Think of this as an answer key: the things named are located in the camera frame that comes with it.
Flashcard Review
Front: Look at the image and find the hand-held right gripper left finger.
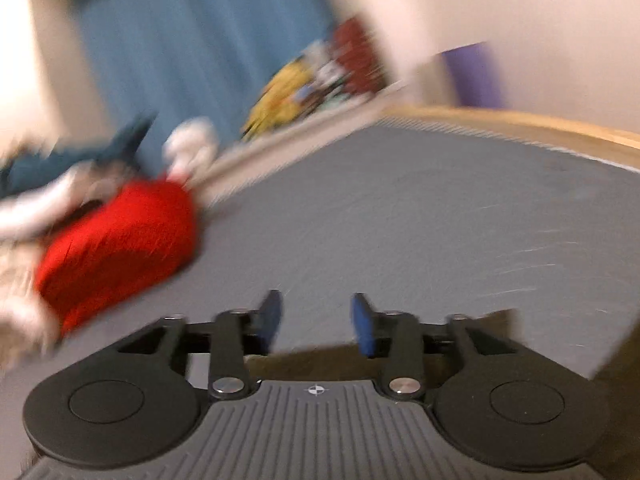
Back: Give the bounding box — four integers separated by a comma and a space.
103, 289, 284, 401

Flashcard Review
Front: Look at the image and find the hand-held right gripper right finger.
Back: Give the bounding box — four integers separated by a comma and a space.
350, 292, 532, 401

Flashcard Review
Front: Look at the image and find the grey quilted mattress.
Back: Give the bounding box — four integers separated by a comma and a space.
0, 114, 640, 413

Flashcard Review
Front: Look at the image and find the red quilted blanket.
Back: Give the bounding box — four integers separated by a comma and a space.
34, 179, 202, 339

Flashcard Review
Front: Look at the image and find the white fluffy cloth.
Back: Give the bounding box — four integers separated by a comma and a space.
161, 116, 222, 183

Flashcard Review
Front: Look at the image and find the white cloth with trim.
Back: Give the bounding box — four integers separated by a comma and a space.
0, 164, 103, 242

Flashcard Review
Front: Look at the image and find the teal cloth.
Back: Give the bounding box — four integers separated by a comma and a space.
0, 113, 157, 197

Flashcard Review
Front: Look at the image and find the purple mat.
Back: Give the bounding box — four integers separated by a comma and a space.
441, 41, 505, 112

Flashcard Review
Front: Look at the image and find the blue curtain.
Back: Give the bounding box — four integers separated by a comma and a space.
69, 0, 337, 162

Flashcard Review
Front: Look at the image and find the colourful pile by wall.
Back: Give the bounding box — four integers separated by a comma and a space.
239, 16, 397, 144

